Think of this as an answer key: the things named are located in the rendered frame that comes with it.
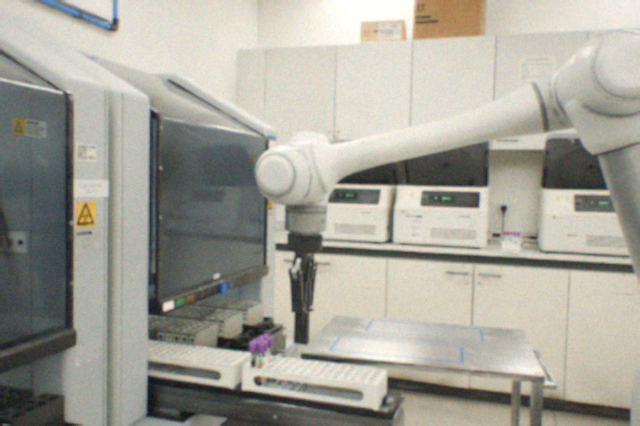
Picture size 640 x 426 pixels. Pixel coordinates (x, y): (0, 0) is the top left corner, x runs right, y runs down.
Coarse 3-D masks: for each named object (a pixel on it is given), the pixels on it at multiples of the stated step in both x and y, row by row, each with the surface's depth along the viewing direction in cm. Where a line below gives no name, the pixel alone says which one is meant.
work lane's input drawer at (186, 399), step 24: (168, 384) 126; (192, 384) 124; (240, 384) 125; (192, 408) 124; (216, 408) 122; (240, 408) 120; (264, 408) 118; (288, 408) 116; (312, 408) 115; (336, 408) 114; (360, 408) 113; (384, 408) 113
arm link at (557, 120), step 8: (544, 80) 106; (552, 80) 104; (544, 88) 105; (552, 88) 103; (544, 96) 104; (552, 96) 103; (544, 104) 104; (552, 104) 104; (552, 112) 104; (560, 112) 103; (552, 120) 105; (560, 120) 105; (568, 120) 103; (552, 128) 107; (560, 128) 107; (568, 128) 107
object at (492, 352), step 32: (352, 320) 185; (384, 320) 186; (320, 352) 149; (352, 352) 149; (384, 352) 150; (416, 352) 151; (448, 352) 152; (480, 352) 152; (512, 352) 153; (512, 384) 178; (544, 384) 141; (512, 416) 178
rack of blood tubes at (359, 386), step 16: (256, 368) 121; (272, 368) 121; (288, 368) 122; (304, 368) 122; (320, 368) 122; (336, 368) 123; (352, 368) 124; (368, 368) 122; (256, 384) 122; (272, 384) 122; (288, 384) 122; (304, 384) 127; (320, 384) 126; (336, 384) 115; (352, 384) 114; (368, 384) 113; (384, 384) 119; (336, 400) 115; (352, 400) 114; (368, 400) 113
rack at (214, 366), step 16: (160, 352) 131; (176, 352) 131; (192, 352) 132; (208, 352) 132; (224, 352) 132; (240, 352) 132; (160, 368) 131; (176, 368) 135; (192, 368) 136; (208, 368) 135; (224, 368) 123; (240, 368) 125; (224, 384) 123
